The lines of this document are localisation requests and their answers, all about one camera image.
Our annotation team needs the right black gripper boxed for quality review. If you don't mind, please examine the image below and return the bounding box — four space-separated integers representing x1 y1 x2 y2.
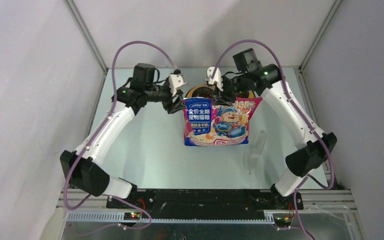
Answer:
212 73 249 107

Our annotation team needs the purple cable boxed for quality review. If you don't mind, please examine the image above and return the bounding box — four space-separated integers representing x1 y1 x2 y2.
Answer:
210 39 336 240
62 41 181 231

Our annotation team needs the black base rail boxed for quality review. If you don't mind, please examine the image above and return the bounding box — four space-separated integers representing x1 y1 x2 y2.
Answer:
105 182 304 221

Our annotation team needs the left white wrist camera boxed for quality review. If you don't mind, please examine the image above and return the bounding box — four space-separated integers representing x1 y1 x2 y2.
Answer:
168 69 187 97

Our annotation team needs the yellow double pet bowl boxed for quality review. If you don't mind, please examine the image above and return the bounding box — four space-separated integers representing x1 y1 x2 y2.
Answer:
185 84 256 99

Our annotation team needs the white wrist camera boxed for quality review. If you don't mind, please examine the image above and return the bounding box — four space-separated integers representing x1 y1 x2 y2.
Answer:
205 66 224 92
168 69 187 97

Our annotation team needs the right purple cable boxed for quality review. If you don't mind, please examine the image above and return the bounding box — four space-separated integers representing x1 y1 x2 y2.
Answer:
210 39 336 240

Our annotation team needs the clear plastic scoop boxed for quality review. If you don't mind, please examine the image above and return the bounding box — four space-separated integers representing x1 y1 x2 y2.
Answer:
242 130 267 175

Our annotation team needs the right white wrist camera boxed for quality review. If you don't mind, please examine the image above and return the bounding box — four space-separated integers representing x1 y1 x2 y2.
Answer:
205 66 224 92

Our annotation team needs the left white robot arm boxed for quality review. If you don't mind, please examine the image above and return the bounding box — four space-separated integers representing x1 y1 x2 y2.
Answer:
60 63 186 208

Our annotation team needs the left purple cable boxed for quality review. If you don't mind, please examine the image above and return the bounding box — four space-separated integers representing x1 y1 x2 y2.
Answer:
62 41 181 231

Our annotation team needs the cat food bag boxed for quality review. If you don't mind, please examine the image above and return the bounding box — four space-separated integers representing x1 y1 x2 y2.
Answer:
183 97 262 147

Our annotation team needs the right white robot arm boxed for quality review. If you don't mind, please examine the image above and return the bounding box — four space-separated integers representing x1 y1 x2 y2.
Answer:
206 48 337 209

